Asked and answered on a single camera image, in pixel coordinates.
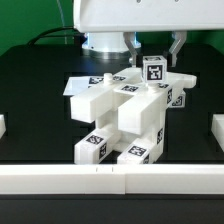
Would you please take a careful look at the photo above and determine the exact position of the white chair seat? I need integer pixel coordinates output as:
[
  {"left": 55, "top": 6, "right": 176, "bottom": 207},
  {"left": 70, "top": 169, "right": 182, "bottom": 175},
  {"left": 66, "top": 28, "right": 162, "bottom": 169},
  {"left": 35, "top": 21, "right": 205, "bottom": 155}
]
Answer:
[{"left": 94, "top": 99, "right": 166, "bottom": 165}]

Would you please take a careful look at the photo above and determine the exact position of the white chair back frame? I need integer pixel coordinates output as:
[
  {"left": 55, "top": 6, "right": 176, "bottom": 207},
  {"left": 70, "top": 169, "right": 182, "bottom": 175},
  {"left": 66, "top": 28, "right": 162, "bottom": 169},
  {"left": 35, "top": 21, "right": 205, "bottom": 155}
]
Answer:
[{"left": 69, "top": 66, "right": 198, "bottom": 136}]

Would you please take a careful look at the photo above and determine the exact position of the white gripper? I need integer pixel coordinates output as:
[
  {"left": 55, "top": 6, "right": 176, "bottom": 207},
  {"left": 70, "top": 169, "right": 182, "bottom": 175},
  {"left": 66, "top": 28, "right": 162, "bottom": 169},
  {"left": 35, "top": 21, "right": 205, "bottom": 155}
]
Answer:
[{"left": 73, "top": 0, "right": 224, "bottom": 67}]

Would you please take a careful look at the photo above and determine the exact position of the white block right edge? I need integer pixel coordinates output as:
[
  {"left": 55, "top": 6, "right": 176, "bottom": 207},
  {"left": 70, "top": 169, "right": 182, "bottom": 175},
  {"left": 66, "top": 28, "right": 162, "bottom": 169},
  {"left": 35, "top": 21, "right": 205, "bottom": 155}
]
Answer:
[{"left": 211, "top": 114, "right": 224, "bottom": 152}]

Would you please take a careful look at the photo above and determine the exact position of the white block left edge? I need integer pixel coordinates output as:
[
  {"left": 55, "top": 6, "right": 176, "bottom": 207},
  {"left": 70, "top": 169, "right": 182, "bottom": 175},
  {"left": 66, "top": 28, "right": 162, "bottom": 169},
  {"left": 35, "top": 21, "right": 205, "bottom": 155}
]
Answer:
[{"left": 0, "top": 114, "right": 6, "bottom": 139}]

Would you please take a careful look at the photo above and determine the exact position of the white tagged cube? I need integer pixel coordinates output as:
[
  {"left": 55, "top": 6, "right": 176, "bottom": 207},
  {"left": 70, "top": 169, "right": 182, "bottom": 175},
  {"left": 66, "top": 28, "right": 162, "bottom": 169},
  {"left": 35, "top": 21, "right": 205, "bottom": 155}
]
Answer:
[
  {"left": 143, "top": 55, "right": 167, "bottom": 84},
  {"left": 171, "top": 92, "right": 186, "bottom": 108}
]

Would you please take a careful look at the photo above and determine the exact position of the white block edge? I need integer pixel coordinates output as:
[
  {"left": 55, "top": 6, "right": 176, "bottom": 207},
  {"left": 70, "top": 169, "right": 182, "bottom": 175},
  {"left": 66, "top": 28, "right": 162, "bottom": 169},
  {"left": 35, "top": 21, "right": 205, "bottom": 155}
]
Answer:
[
  {"left": 211, "top": 114, "right": 224, "bottom": 152},
  {"left": 0, "top": 114, "right": 6, "bottom": 139}
]

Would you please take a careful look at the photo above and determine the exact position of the white front rail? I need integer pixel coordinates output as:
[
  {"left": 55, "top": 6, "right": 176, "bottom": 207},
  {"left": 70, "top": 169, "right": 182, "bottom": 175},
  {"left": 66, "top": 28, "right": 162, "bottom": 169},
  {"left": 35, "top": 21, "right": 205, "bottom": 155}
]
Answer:
[{"left": 0, "top": 164, "right": 224, "bottom": 195}]

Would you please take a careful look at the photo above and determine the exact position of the black cable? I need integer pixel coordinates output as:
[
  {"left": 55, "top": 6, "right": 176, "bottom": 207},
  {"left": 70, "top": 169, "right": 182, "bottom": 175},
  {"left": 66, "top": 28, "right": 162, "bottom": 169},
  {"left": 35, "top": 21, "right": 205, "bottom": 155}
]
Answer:
[{"left": 27, "top": 26, "right": 81, "bottom": 46}]

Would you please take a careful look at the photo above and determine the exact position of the marker sheet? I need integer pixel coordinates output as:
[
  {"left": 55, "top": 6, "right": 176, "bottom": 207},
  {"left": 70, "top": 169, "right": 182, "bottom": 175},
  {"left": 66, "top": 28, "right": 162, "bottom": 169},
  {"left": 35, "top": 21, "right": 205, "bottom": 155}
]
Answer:
[{"left": 63, "top": 76, "right": 103, "bottom": 96}]

